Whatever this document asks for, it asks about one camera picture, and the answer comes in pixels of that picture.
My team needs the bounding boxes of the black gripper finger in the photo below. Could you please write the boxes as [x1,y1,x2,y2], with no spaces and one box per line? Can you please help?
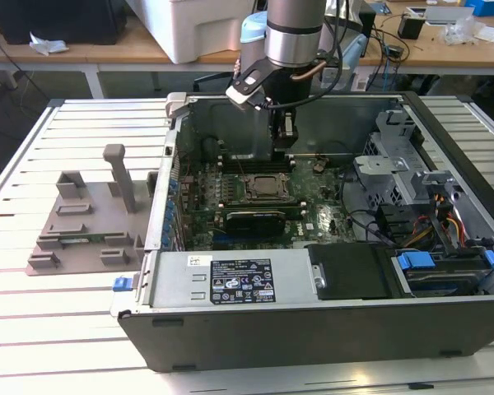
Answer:
[267,109,281,162]
[278,109,301,164]

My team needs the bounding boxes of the CPU socket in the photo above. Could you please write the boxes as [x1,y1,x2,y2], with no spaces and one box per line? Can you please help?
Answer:
[245,173,292,200]

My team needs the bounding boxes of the green motherboard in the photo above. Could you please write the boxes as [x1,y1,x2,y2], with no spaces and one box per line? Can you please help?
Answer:
[175,154,355,252]

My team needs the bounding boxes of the black graphics card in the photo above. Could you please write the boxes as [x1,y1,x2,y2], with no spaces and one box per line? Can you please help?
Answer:
[223,209,288,239]

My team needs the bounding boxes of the silver drive cage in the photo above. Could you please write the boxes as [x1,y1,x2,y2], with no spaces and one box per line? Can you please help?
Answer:
[352,109,466,248]

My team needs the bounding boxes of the white plastic machine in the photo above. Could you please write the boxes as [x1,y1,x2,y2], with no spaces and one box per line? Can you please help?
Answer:
[127,0,268,65]

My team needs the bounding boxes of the small black box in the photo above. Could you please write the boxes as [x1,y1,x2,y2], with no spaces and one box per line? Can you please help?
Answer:
[397,13,424,41]

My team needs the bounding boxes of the black drive bay cover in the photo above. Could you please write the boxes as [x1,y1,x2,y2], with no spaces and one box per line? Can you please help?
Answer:
[306,243,392,301]

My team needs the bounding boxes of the wooden desk with clutter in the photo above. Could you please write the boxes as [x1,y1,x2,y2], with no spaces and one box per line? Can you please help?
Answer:
[356,2,494,79]

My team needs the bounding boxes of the flat grey white box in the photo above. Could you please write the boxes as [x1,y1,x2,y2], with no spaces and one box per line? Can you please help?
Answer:
[422,5,477,26]

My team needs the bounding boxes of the hard disk in blue carrier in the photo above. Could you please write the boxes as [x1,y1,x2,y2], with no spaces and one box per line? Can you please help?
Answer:
[390,249,494,298]

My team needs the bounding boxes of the silver power supply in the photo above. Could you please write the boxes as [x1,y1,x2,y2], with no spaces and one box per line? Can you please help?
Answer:
[150,249,320,309]

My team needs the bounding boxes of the crumpled clear plastic bag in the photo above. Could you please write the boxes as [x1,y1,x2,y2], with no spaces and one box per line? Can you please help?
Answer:
[439,16,487,45]

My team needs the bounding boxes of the wooden desk white legs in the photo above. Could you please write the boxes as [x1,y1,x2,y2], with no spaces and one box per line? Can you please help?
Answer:
[0,16,268,100]

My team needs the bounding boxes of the grey parts rack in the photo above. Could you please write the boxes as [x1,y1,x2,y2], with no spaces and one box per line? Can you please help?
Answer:
[24,143,161,277]

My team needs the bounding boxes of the black grey PC case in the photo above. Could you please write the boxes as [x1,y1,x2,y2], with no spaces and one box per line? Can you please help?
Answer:
[109,91,494,374]

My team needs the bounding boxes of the blue cardboard box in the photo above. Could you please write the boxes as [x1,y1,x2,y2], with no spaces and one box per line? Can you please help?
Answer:
[464,0,494,17]

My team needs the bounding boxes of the large black box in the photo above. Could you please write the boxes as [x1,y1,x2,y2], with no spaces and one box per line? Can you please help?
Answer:
[0,0,128,45]

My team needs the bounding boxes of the crumpled white paper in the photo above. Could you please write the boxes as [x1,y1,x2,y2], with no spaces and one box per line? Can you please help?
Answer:
[27,30,70,57]

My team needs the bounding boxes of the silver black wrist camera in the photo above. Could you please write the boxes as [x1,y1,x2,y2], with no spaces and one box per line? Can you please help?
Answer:
[225,67,273,112]

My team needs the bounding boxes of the black camera cable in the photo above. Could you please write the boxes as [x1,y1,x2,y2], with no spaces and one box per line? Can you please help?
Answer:
[265,0,347,110]

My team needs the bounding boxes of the black internal cable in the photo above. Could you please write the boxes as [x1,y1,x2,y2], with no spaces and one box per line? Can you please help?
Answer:
[338,162,396,248]

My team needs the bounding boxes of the red yellow wire bundle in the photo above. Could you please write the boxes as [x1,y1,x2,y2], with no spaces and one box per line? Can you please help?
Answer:
[411,193,467,248]

